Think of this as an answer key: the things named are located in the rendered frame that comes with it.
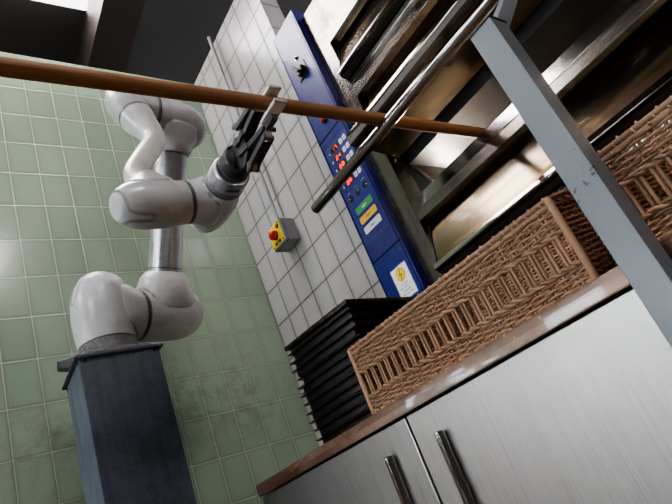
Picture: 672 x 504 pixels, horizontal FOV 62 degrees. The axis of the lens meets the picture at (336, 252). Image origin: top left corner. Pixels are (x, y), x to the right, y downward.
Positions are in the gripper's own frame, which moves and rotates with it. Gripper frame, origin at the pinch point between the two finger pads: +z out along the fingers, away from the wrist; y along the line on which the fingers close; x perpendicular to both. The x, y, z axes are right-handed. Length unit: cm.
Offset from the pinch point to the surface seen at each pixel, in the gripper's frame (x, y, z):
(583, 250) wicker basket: -17, 55, 31
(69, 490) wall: 24, 41, -118
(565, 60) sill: -65, 3, 29
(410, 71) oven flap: -50, -20, 1
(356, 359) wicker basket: -14, 49, -22
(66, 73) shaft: 38.5, 1.2, 1.5
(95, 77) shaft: 34.2, 1.2, 1.5
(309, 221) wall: -63, -24, -77
